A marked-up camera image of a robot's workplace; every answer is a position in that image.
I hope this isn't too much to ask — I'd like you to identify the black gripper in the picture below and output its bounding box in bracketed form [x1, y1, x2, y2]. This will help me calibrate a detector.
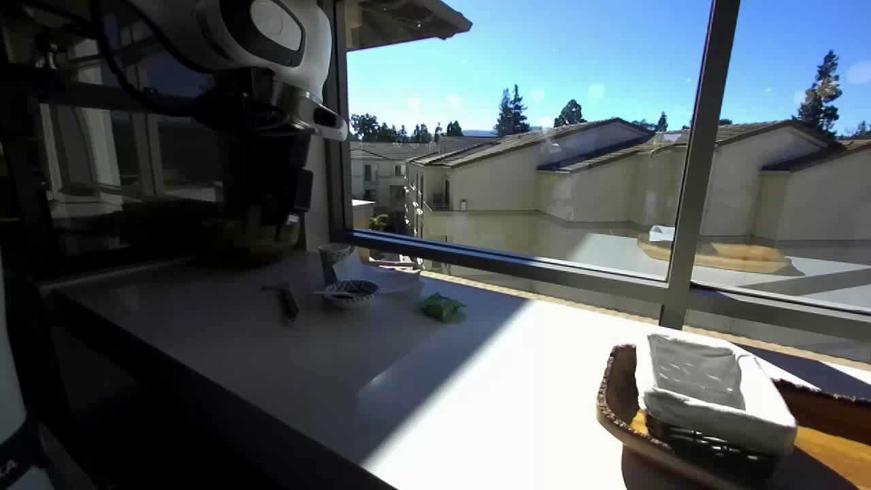
[216, 123, 316, 235]

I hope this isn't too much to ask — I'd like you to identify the small patterned ceramic bowl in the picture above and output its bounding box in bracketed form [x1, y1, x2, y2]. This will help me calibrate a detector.
[316, 278, 381, 311]

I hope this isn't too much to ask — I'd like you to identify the dark brown chopsticks pair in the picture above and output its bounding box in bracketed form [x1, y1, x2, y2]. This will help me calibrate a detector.
[261, 280, 303, 323]

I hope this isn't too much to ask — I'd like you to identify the green sponge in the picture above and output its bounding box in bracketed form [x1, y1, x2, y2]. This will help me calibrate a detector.
[416, 291, 469, 326]

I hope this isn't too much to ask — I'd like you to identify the white grey folded cloth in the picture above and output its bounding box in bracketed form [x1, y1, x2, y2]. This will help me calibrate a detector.
[633, 331, 800, 458]

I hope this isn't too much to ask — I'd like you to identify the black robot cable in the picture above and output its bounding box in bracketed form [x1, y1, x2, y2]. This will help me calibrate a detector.
[92, 0, 230, 125]

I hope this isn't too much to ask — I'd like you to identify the grey window frame mullion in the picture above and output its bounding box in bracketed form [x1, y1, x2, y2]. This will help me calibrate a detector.
[657, 0, 743, 331]

